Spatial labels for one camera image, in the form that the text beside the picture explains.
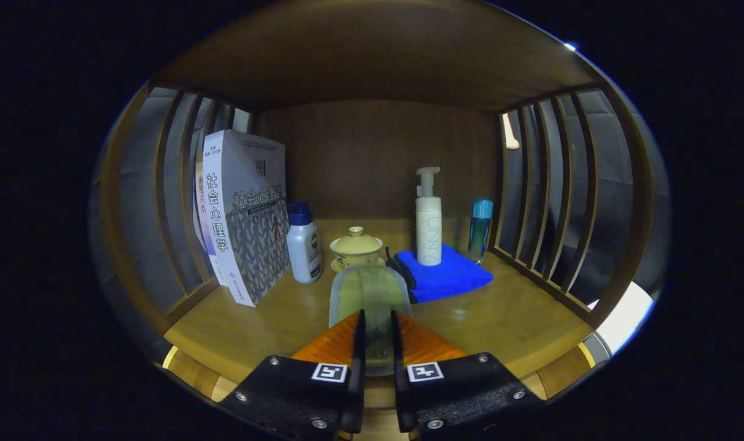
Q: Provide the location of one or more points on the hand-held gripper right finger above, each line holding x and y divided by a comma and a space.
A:
463, 392

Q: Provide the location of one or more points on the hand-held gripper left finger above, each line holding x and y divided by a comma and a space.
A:
292, 392

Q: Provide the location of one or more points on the wooden countertop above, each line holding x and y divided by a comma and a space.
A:
500, 312

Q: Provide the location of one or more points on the brown wooden cabinet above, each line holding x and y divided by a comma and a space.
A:
372, 55

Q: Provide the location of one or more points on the blue folded cloth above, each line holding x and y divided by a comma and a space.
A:
451, 275

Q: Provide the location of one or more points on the white bottle with blue cap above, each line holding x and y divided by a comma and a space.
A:
304, 245

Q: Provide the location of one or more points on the yellow lidded teacup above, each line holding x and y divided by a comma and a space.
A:
356, 248

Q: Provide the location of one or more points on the clear blue bottle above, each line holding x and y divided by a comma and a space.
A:
480, 229

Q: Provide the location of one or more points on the thick white book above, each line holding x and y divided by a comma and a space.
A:
249, 233

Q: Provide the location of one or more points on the white pump bottle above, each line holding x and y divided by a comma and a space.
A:
428, 226

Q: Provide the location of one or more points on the thin purple book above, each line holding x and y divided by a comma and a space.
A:
204, 214

